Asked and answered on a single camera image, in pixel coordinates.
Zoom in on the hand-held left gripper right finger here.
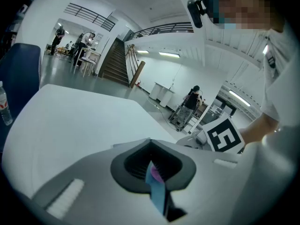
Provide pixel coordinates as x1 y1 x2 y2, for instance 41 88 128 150
150 138 246 225

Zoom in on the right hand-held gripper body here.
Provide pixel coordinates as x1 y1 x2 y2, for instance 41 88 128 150
175 117 246 155

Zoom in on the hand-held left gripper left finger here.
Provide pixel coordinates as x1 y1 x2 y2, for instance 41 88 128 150
30 138 166 225

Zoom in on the blue cloth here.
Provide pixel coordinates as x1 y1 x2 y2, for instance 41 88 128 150
144 160 168 217

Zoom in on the person's right forearm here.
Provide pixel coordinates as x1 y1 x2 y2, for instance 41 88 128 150
238 112 281 145

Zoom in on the white cabinet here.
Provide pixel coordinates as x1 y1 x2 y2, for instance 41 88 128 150
149 82 166 101
159 88 176 108

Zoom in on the person's white shirt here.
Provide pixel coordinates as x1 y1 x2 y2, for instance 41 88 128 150
231 20 300 220

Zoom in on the wooden stair handrail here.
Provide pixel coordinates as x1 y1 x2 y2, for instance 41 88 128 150
125 43 146 89

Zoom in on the clear plastic water bottle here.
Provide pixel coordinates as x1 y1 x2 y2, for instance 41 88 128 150
0 80 14 126

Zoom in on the brown wooden staircase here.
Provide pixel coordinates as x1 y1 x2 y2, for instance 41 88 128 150
97 37 131 88

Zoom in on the light wooden table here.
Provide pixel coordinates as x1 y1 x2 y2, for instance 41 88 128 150
73 46 102 77

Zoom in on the black balcony railing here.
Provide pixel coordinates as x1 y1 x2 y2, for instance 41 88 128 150
123 22 195 42
63 2 117 33

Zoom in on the dark blue chair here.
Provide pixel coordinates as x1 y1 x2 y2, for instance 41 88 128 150
0 43 43 147

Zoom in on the person's head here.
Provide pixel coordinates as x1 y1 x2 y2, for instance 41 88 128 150
201 0 285 34

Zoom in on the white floor cable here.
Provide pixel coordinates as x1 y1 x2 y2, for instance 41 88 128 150
140 88 175 128

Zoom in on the black head-worn camera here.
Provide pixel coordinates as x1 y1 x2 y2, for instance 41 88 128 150
187 0 208 29

